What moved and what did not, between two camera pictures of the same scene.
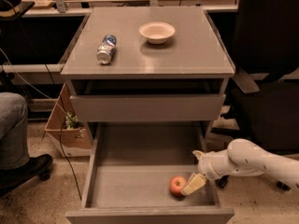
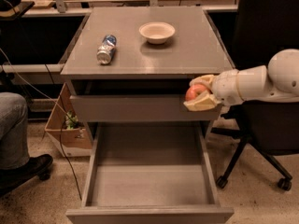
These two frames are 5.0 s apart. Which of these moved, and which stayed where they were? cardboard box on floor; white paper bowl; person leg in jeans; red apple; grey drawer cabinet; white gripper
Moved: white gripper; red apple
Stayed: cardboard box on floor; white paper bowl; person leg in jeans; grey drawer cabinet
